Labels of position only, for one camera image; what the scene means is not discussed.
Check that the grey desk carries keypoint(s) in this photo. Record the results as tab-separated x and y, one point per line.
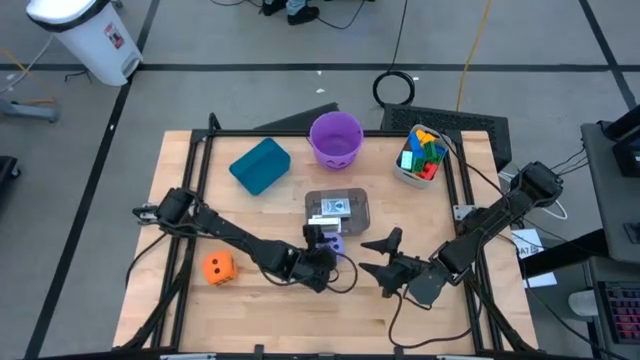
607	210

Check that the purple plastic bucket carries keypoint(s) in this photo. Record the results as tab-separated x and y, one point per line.
336	150

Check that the white paper sheet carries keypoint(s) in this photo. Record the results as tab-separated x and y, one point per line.
542	280

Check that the teal plastic bin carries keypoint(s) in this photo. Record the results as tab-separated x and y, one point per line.
260	167

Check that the black keyboard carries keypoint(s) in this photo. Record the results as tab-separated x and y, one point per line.
622	310

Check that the long green brick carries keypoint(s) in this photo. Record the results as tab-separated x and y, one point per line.
418	165

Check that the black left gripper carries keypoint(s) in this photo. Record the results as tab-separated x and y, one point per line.
312	270

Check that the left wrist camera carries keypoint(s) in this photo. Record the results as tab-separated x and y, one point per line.
314	236

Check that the grey translucent tray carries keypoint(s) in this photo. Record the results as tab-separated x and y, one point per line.
357	215

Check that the mint green brick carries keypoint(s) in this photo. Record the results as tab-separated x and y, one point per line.
406	160

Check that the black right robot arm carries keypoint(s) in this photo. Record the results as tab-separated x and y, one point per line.
500	220

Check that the white round object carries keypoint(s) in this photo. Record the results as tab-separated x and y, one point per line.
582	302

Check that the black perforated panel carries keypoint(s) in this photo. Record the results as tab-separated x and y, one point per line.
450	120

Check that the grey stand foot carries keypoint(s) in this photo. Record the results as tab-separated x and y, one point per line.
30	112

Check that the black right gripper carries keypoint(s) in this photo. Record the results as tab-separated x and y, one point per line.
407	275

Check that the green square brick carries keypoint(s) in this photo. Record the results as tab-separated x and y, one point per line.
432	152

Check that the white plastic basket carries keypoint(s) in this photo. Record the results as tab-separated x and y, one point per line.
402	175

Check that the white trash can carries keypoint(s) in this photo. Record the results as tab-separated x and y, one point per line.
95	45

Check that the purple foam die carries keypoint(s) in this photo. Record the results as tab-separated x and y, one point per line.
334	244

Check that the white card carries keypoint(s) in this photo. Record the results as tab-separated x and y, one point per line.
336	207

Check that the orange foam die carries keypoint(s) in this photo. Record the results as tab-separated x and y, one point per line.
226	274

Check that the white paper label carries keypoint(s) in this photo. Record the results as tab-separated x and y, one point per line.
527	245

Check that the black desk device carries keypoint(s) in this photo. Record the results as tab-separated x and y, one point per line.
627	150

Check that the yellow stepped brick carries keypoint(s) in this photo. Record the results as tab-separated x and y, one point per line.
426	136

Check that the red brick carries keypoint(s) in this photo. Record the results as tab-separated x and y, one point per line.
428	171

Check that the black flat panel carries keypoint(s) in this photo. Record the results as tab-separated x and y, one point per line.
305	120

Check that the person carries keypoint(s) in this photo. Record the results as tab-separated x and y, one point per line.
300	12

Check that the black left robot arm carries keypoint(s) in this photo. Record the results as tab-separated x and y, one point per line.
225	230

